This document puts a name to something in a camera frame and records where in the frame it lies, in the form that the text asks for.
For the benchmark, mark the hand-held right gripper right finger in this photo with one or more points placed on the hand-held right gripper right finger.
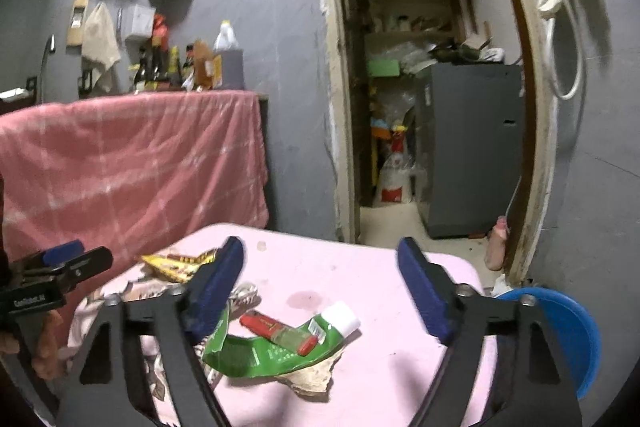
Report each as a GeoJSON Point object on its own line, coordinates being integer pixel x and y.
{"type": "Point", "coordinates": [425, 292]}

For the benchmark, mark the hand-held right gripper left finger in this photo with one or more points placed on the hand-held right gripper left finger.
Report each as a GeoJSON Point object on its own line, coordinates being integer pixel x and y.
{"type": "Point", "coordinates": [215, 287]}

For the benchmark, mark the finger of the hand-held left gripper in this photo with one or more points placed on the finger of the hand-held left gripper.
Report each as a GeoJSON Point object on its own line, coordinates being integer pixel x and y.
{"type": "Point", "coordinates": [62, 252]}
{"type": "Point", "coordinates": [90, 262]}

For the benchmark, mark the white black printed bag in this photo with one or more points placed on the white black printed bag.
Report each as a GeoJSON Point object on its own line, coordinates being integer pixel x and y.
{"type": "Point", "coordinates": [245, 294]}

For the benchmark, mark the yellow wrapper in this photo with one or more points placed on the yellow wrapper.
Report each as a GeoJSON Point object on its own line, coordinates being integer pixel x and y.
{"type": "Point", "coordinates": [170, 264]}

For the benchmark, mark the red lighter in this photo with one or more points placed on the red lighter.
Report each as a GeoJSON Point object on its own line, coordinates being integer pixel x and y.
{"type": "Point", "coordinates": [272, 326]}

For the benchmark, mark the green toothpaste tube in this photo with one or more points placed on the green toothpaste tube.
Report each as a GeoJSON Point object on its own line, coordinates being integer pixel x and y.
{"type": "Point", "coordinates": [250, 354]}

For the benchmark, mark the brown paper scrap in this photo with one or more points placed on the brown paper scrap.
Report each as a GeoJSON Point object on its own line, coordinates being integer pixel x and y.
{"type": "Point", "coordinates": [310, 382]}

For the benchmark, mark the blue plastic bucket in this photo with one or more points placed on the blue plastic bucket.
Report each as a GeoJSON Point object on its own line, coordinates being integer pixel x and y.
{"type": "Point", "coordinates": [565, 332]}

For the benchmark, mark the person's left hand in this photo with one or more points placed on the person's left hand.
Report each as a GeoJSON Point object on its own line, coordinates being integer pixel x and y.
{"type": "Point", "coordinates": [50, 342]}

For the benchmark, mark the pink bottle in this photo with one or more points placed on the pink bottle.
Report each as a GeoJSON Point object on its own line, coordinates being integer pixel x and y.
{"type": "Point", "coordinates": [497, 247]}

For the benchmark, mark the pink floral tablecloth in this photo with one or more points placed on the pink floral tablecloth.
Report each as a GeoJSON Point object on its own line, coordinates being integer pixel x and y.
{"type": "Point", "coordinates": [325, 267]}

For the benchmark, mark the pink checked cloth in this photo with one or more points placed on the pink checked cloth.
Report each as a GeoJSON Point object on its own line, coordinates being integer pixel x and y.
{"type": "Point", "coordinates": [125, 157]}

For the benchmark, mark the white red rice bag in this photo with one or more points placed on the white red rice bag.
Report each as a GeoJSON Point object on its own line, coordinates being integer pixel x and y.
{"type": "Point", "coordinates": [397, 182]}

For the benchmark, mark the grey washing machine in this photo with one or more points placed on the grey washing machine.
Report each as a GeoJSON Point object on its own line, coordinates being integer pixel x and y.
{"type": "Point", "coordinates": [470, 147]}

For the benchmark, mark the dark sauce bottle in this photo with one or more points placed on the dark sauce bottle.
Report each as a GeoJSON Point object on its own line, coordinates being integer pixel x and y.
{"type": "Point", "coordinates": [157, 69]}
{"type": "Point", "coordinates": [142, 74]}

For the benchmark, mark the yellow label sauce bottle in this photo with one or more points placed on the yellow label sauce bottle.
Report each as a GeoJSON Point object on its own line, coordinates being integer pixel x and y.
{"type": "Point", "coordinates": [174, 67]}

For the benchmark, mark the hanging beige cloth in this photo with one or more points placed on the hanging beige cloth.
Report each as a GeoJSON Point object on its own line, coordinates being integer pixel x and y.
{"type": "Point", "coordinates": [100, 42]}

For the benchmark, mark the red cap sauce bottle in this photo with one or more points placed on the red cap sauce bottle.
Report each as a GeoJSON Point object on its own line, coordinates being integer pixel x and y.
{"type": "Point", "coordinates": [187, 66]}

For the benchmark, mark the orange seasoning bag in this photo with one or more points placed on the orange seasoning bag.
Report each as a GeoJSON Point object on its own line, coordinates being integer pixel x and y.
{"type": "Point", "coordinates": [207, 67]}

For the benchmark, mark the dark wooden door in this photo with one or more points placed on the dark wooden door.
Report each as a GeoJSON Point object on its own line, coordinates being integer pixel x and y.
{"type": "Point", "coordinates": [350, 82]}

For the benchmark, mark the green box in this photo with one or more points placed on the green box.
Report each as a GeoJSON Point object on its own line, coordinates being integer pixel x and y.
{"type": "Point", "coordinates": [385, 68]}

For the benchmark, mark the large oil bottle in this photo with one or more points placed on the large oil bottle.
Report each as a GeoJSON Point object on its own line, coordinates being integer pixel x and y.
{"type": "Point", "coordinates": [227, 57]}

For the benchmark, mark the wooden brush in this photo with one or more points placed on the wooden brush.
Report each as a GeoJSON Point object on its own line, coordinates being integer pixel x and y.
{"type": "Point", "coordinates": [79, 14]}

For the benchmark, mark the black pan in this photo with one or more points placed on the black pan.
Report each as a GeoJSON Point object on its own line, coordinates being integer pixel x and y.
{"type": "Point", "coordinates": [450, 52]}

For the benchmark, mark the wooden door frame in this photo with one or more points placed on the wooden door frame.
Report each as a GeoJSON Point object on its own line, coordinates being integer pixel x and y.
{"type": "Point", "coordinates": [340, 107]}

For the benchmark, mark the white wall box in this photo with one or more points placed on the white wall box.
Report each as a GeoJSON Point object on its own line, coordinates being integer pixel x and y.
{"type": "Point", "coordinates": [139, 21]}

